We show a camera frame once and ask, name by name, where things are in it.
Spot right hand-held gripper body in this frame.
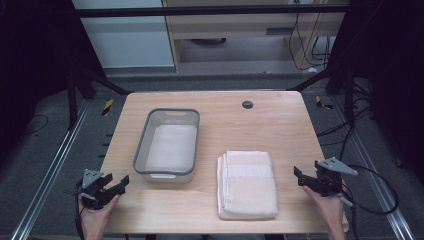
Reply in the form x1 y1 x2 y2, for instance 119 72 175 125
314 156 360 198

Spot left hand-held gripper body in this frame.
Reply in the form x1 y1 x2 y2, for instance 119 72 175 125
78 168 119 211

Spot person's left hand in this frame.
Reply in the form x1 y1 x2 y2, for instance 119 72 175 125
77 194 121 235

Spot person's right hand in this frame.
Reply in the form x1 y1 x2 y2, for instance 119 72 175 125
301 185 347 232

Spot folded white towel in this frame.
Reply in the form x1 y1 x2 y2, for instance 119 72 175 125
216 150 280 221

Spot yellow black tape strip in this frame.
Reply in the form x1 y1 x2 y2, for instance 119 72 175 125
101 98 115 117
314 95 335 111

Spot grey-rimmed clear plastic tub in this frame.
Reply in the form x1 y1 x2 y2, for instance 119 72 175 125
132 107 201 184

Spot black metal stand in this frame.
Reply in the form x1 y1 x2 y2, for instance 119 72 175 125
287 61 357 128
65 64 133 132

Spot dark curtain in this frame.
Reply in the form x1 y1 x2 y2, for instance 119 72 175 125
328 0 424 184
0 0 108 168

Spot white cabinet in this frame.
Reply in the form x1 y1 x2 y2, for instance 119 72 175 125
71 0 177 70

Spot light wooden desk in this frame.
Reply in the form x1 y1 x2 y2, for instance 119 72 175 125
161 0 349 72

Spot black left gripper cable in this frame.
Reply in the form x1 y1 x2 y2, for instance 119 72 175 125
73 179 86 240

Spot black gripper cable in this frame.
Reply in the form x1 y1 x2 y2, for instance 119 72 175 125
73 179 86 240
339 164 400 240

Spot aluminium floor rail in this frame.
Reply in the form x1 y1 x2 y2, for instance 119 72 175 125
332 94 416 240
10 99 92 240

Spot black floor cables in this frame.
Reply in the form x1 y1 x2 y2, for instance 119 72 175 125
315 79 378 161

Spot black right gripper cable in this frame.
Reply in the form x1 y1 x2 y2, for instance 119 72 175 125
339 164 400 240

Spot thin black floor cable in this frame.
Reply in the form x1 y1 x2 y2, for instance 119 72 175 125
22 114 50 136

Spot black cables under desk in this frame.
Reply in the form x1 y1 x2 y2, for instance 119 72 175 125
287 12 334 72

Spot black horizontal frame bar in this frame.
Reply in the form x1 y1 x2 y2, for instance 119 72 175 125
73 3 352 19

